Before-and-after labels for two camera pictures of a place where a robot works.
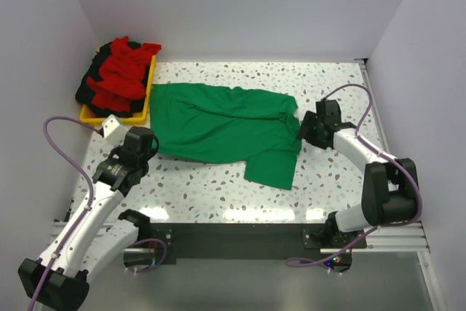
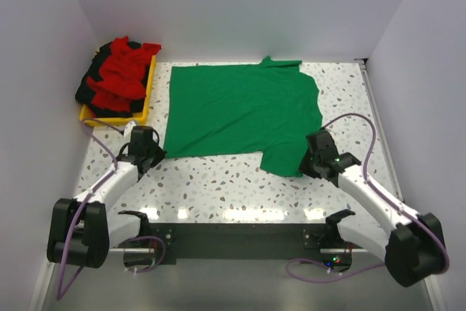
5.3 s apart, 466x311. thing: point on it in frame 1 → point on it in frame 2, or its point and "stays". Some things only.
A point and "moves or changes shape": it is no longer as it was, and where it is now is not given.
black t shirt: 84,93 stays
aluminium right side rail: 374,105 stays
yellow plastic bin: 140,119 stays
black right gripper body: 320,124 → 309,164
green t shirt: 256,127 moves or changes shape
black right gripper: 249,240 stays
